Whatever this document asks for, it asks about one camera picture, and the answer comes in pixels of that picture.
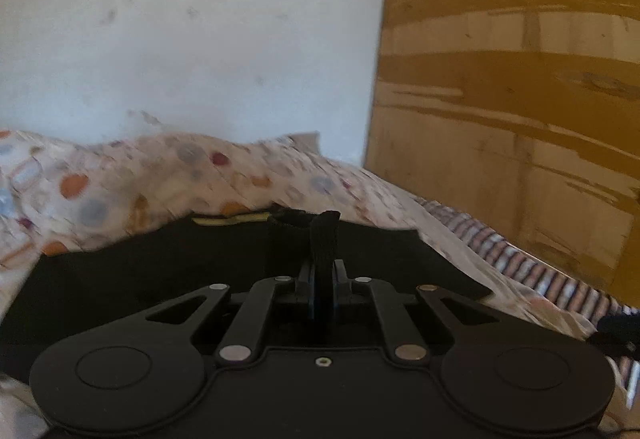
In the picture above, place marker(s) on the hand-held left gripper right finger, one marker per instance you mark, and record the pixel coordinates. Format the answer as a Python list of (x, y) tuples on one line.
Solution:
[(338, 286)]

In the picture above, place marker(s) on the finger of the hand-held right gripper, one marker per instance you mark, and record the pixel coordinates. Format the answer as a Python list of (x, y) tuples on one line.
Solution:
[(619, 335)]

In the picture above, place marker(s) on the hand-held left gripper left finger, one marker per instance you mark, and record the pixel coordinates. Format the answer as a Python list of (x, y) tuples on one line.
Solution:
[(309, 290)]

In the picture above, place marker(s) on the black garment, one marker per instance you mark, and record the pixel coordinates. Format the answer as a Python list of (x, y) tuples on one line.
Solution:
[(150, 269)]

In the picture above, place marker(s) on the striped bed sheet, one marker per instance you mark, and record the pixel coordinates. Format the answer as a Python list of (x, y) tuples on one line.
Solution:
[(525, 269)]

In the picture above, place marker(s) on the floral patterned quilt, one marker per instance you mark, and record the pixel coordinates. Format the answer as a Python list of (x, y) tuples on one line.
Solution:
[(150, 179)]

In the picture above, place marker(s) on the brown wooden panel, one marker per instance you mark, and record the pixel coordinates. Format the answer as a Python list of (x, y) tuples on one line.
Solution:
[(500, 94)]

